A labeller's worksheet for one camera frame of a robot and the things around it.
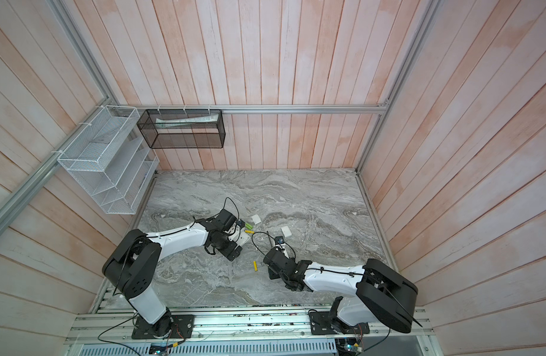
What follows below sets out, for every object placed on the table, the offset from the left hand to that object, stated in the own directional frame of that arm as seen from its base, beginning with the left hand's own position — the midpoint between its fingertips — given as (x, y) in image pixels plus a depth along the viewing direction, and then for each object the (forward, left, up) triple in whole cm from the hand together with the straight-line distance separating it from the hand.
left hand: (229, 251), depth 91 cm
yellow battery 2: (-6, -11, 0) cm, 13 cm away
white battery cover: (+16, -11, 0) cm, 19 cm away
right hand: (-5, -19, 0) cm, 19 cm away
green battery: (+11, -8, +1) cm, 14 cm away
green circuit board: (-33, +20, -2) cm, 39 cm away
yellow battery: (+9, -8, 0) cm, 12 cm away
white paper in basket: (+40, +27, +35) cm, 60 cm away
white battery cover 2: (+8, -25, +1) cm, 26 cm away
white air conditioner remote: (+5, -6, +1) cm, 8 cm away
